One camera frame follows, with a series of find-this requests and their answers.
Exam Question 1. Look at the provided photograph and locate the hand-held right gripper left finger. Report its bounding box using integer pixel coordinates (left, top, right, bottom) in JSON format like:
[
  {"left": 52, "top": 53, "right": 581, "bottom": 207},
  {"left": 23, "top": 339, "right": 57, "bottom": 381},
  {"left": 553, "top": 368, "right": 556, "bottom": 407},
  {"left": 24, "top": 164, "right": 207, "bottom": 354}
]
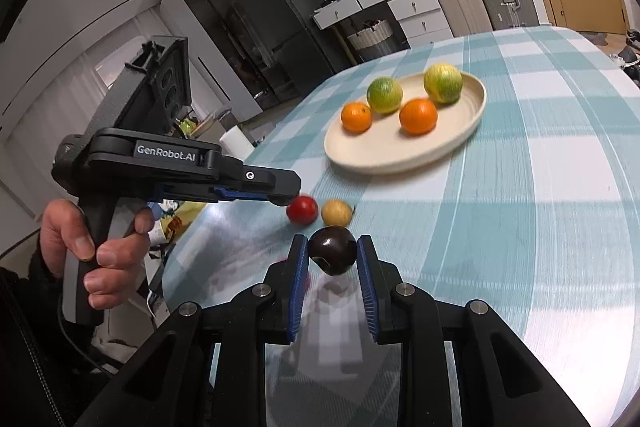
[{"left": 75, "top": 234, "right": 310, "bottom": 427}]

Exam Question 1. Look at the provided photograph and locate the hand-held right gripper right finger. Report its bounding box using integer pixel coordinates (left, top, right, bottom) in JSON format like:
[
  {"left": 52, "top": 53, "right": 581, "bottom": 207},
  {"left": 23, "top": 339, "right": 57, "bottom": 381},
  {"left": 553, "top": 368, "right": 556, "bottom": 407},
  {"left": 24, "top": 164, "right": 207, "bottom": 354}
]
[{"left": 356, "top": 234, "right": 591, "bottom": 427}]

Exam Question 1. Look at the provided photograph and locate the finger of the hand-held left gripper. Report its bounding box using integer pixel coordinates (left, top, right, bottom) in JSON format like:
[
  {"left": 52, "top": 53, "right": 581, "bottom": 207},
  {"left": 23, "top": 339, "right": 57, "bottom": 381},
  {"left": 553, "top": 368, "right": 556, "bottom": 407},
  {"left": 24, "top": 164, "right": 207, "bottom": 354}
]
[{"left": 154, "top": 166, "right": 302, "bottom": 208}]

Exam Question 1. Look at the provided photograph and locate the red cherry tomato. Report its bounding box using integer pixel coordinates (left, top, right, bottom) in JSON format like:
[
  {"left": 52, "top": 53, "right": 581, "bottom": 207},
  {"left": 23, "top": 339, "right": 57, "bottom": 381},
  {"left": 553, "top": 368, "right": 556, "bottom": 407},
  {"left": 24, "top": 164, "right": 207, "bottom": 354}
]
[{"left": 286, "top": 195, "right": 319, "bottom": 225}]

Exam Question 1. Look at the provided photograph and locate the dark purple plum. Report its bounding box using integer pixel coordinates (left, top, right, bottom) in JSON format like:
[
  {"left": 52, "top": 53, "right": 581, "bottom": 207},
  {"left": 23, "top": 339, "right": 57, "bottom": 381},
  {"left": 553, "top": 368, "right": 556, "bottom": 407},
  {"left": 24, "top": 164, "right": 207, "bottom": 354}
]
[{"left": 307, "top": 226, "right": 358, "bottom": 277}]

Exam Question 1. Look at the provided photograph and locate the brown longan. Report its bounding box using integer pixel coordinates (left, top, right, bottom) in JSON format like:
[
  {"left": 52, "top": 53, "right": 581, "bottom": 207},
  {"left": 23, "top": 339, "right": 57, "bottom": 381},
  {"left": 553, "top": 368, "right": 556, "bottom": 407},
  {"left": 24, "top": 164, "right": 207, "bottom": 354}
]
[{"left": 321, "top": 200, "right": 356, "bottom": 228}]

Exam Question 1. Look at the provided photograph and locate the orange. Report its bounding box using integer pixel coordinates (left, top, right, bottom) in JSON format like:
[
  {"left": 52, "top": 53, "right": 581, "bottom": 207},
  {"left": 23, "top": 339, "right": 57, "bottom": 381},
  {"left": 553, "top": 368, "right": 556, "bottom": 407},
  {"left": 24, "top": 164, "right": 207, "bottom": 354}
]
[
  {"left": 399, "top": 98, "right": 439, "bottom": 136},
  {"left": 341, "top": 102, "right": 373, "bottom": 134}
]

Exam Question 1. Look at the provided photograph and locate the cream round plate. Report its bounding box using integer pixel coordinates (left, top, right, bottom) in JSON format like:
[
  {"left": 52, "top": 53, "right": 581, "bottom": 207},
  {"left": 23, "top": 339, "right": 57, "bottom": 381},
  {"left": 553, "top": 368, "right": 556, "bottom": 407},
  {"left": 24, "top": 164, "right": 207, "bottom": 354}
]
[{"left": 323, "top": 72, "right": 487, "bottom": 174}]

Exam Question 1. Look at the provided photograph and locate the green citrus fruit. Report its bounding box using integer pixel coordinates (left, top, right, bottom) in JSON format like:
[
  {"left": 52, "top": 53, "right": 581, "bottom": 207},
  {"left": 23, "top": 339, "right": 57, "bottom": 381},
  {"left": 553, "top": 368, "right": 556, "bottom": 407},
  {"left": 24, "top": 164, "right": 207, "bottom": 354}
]
[{"left": 366, "top": 77, "right": 404, "bottom": 114}]

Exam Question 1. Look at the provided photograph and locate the yellow-green citrus fruit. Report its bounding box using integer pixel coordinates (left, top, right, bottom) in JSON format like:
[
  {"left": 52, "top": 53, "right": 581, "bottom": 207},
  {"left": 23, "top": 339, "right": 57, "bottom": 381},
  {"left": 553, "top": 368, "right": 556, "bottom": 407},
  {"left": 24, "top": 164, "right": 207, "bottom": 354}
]
[{"left": 423, "top": 63, "right": 463, "bottom": 104}]

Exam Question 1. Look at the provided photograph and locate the person's left forearm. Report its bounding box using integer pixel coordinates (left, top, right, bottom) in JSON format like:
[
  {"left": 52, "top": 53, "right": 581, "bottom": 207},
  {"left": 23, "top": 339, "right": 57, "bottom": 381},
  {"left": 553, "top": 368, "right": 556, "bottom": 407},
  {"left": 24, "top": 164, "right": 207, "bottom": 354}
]
[{"left": 0, "top": 237, "right": 118, "bottom": 427}]

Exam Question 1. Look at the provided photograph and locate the person's left hand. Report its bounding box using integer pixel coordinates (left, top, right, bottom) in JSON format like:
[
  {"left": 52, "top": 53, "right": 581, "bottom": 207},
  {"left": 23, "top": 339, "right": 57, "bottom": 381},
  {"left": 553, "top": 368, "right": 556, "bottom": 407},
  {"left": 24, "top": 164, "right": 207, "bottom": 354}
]
[{"left": 40, "top": 198, "right": 157, "bottom": 311}]

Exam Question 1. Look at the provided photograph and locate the white paper towel roll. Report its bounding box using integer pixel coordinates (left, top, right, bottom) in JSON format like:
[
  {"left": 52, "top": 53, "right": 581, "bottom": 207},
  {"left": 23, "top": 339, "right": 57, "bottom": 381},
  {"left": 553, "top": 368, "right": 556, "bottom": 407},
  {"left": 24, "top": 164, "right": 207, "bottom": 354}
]
[{"left": 220, "top": 125, "right": 256, "bottom": 158}]

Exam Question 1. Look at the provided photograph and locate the yellow plastic bag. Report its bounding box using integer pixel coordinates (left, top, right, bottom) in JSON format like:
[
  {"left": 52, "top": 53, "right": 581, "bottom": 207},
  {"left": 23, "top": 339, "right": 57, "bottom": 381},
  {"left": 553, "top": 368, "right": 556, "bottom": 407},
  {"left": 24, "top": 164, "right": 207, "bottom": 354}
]
[{"left": 150, "top": 201, "right": 207, "bottom": 243}]

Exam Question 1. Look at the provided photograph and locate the dark grey fridge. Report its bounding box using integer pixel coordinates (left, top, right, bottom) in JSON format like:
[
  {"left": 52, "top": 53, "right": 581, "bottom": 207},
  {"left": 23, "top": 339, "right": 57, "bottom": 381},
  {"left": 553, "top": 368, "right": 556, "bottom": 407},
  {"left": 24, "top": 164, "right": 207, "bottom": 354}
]
[{"left": 230, "top": 0, "right": 351, "bottom": 104}]

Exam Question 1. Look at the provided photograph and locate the dark glass cabinet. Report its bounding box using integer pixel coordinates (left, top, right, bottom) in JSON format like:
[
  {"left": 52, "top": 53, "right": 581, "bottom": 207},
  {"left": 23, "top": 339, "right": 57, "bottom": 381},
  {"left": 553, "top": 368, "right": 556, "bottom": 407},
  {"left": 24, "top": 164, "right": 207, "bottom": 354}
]
[{"left": 172, "top": 0, "right": 266, "bottom": 110}]

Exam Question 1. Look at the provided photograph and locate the grey white woven basket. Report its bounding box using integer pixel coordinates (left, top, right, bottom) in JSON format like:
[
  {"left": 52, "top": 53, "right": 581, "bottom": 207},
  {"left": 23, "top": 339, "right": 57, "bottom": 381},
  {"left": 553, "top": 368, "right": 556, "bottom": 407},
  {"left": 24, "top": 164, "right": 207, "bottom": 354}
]
[{"left": 346, "top": 19, "right": 392, "bottom": 58}]

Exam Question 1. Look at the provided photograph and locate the teal checked tablecloth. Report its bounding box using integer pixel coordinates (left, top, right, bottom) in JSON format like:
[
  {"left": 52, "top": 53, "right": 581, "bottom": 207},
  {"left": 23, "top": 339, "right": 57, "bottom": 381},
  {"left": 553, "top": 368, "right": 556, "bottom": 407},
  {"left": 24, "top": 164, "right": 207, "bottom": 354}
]
[{"left": 162, "top": 24, "right": 640, "bottom": 427}]

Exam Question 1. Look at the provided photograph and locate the white drawer dresser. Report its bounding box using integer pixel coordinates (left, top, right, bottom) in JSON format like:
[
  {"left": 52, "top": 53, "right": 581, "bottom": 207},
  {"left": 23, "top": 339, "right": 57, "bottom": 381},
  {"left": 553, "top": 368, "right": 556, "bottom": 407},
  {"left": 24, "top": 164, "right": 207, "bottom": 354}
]
[{"left": 313, "top": 0, "right": 454, "bottom": 54}]

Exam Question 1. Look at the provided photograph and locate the pile of shoes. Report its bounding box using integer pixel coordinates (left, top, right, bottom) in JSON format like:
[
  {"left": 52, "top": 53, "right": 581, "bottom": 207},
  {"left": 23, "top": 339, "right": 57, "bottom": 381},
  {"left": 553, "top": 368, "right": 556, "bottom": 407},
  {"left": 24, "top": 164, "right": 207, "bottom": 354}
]
[{"left": 607, "top": 28, "right": 640, "bottom": 81}]

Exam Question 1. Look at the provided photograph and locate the black cable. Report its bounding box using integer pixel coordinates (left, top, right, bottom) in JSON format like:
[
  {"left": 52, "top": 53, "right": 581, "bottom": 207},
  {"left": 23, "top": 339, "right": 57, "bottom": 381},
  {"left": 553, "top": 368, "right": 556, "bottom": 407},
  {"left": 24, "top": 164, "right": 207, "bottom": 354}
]
[{"left": 60, "top": 302, "right": 118, "bottom": 375}]

